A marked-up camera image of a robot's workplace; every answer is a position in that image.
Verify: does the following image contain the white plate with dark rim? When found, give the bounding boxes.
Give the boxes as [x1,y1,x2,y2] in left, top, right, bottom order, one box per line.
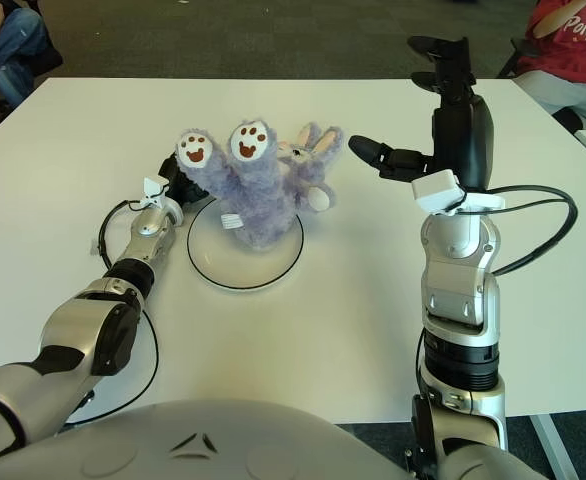
[186,199,305,291]

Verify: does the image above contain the white table leg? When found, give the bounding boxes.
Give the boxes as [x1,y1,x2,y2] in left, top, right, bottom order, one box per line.
[527,412,582,480]

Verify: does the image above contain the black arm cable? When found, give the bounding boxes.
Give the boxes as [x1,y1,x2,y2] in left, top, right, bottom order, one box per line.
[96,198,159,426]
[465,185,579,276]

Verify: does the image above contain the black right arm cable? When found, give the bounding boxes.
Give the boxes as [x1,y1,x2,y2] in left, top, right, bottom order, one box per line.
[465,185,579,276]

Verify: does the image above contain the person in blue jeans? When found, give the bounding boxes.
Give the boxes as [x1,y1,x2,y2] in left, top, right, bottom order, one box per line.
[0,0,64,109]

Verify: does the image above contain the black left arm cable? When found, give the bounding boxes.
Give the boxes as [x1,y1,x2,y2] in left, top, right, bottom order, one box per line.
[96,198,159,426]

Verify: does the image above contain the grey robot torso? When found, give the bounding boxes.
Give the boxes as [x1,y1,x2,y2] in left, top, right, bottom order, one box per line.
[0,397,414,480]

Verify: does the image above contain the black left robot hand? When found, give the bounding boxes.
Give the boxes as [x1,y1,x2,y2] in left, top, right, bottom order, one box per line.
[157,154,212,207]

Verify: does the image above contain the person in red shirt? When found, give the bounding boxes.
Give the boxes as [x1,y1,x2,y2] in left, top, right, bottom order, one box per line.
[515,0,586,130]

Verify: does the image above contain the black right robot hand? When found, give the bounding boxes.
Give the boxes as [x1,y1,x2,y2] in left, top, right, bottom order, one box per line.
[347,34,495,194]

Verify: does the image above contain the black office chair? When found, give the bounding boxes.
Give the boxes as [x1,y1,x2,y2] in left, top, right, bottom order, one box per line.
[496,38,537,79]
[0,29,64,131]

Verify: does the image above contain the purple plush bunny doll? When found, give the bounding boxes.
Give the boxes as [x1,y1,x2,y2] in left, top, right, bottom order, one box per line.
[175,117,345,251]

